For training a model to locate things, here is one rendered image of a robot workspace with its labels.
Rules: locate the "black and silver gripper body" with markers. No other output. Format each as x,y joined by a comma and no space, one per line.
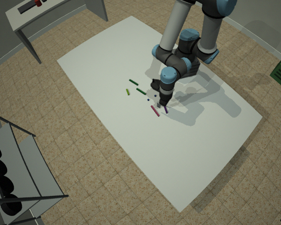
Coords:
165,96

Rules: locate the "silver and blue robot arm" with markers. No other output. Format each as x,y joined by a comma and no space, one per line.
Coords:
190,44

